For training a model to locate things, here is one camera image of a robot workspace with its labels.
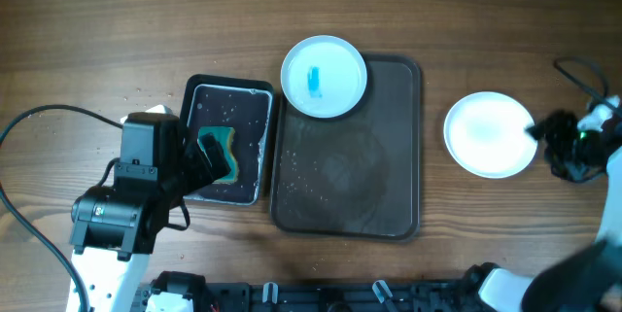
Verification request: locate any green yellow sponge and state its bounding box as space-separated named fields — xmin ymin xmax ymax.
xmin=197 ymin=126 xmax=239 ymax=185

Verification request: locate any white plate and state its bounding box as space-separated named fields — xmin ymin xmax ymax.
xmin=443 ymin=91 xmax=537 ymax=179

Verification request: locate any pale blue plate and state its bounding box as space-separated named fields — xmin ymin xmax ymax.
xmin=280 ymin=35 xmax=367 ymax=119

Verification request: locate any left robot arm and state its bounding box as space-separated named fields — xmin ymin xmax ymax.
xmin=67 ymin=112 xmax=230 ymax=311

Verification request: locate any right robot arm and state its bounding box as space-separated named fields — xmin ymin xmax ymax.
xmin=463 ymin=104 xmax=621 ymax=311

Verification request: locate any small black metal tray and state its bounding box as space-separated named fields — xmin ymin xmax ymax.
xmin=180 ymin=74 xmax=275 ymax=205

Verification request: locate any brown plastic serving tray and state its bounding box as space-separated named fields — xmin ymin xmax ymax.
xmin=270 ymin=53 xmax=422 ymax=241

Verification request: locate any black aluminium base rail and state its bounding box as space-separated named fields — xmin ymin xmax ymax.
xmin=140 ymin=277 xmax=487 ymax=312

